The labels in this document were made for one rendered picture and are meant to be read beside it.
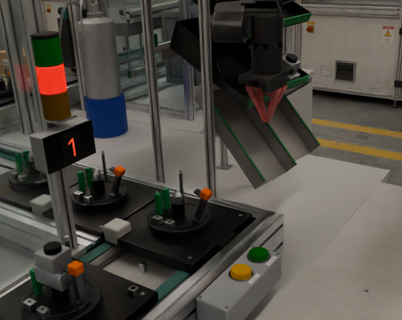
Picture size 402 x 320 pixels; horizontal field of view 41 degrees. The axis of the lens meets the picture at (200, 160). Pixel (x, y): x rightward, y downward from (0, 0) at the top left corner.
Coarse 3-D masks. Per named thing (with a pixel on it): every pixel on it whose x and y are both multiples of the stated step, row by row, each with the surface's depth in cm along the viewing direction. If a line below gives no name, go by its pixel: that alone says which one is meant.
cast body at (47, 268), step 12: (36, 252) 90; (48, 252) 88; (60, 252) 89; (36, 264) 90; (48, 264) 88; (60, 264) 89; (36, 276) 92; (48, 276) 90; (60, 276) 88; (60, 288) 89
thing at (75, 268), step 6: (72, 264) 88; (78, 264) 87; (66, 270) 89; (72, 270) 87; (78, 270) 87; (72, 276) 88; (78, 276) 88; (72, 282) 89; (78, 282) 88; (78, 288) 89; (78, 294) 89; (84, 294) 90; (78, 300) 90; (84, 300) 90
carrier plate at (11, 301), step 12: (84, 264) 106; (96, 276) 102; (108, 276) 102; (24, 288) 100; (108, 288) 99; (120, 288) 98; (144, 288) 98; (0, 300) 97; (12, 300) 97; (108, 300) 95; (120, 300) 95; (132, 300) 95; (144, 300) 95; (156, 300) 97; (0, 312) 94; (12, 312) 93; (108, 312) 92; (120, 312) 92; (132, 312) 92
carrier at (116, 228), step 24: (168, 192) 121; (144, 216) 124; (168, 216) 119; (192, 216) 118; (216, 216) 122; (240, 216) 121; (120, 240) 114; (144, 240) 114; (168, 240) 113; (192, 240) 113; (216, 240) 112; (168, 264) 108; (192, 264) 105
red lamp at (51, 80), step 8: (40, 72) 95; (48, 72) 95; (56, 72) 95; (64, 72) 98; (40, 80) 96; (48, 80) 95; (56, 80) 96; (64, 80) 97; (40, 88) 97; (48, 88) 96; (56, 88) 96; (64, 88) 98
